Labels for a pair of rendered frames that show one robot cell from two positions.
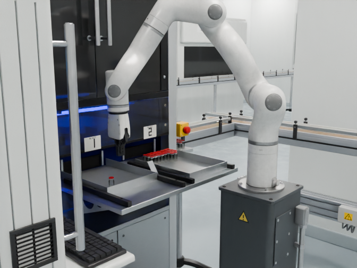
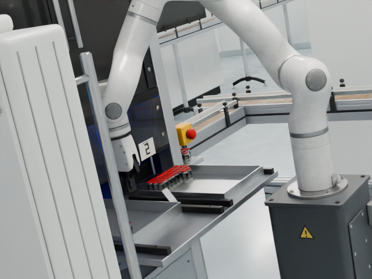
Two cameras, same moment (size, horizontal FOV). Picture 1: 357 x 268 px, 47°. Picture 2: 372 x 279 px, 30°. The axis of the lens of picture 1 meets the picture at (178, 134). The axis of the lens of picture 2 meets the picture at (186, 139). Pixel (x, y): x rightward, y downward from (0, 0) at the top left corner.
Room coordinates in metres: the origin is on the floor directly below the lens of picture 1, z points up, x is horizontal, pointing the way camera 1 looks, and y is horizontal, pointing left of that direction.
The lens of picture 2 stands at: (-0.38, 0.26, 1.61)
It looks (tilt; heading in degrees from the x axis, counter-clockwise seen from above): 14 degrees down; 354
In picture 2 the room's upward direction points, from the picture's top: 11 degrees counter-clockwise
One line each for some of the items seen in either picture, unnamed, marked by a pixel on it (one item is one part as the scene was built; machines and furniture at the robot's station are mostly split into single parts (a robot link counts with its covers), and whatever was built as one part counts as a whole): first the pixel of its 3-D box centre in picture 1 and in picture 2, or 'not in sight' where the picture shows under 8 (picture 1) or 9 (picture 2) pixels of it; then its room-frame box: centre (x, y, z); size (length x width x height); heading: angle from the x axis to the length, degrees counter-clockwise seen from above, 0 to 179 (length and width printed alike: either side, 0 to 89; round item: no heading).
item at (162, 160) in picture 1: (163, 157); (174, 180); (1.92, 0.07, 0.91); 0.18 x 0.02 x 0.05; 137
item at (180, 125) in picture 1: (179, 128); (180, 134); (2.18, -0.01, 1.00); 0.08 x 0.07 x 0.07; 48
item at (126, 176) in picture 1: (107, 175); (113, 221); (1.66, 0.30, 0.90); 0.34 x 0.26 x 0.04; 48
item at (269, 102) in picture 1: (266, 114); (307, 96); (1.60, -0.34, 1.16); 0.19 x 0.12 x 0.24; 4
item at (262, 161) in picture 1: (262, 164); (313, 160); (1.63, -0.34, 0.95); 0.19 x 0.19 x 0.18
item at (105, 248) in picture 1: (71, 236); not in sight; (1.25, 0.35, 0.82); 0.40 x 0.14 x 0.02; 46
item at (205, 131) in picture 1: (194, 131); (193, 131); (2.49, -0.10, 0.92); 0.69 x 0.16 x 0.16; 138
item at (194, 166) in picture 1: (180, 163); (201, 182); (1.84, -0.01, 0.90); 0.34 x 0.26 x 0.04; 47
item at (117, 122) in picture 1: (119, 123); (120, 150); (1.59, 0.23, 1.13); 0.10 x 0.08 x 0.11; 39
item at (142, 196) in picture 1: (147, 175); (164, 208); (1.74, 0.14, 0.87); 0.70 x 0.48 x 0.02; 138
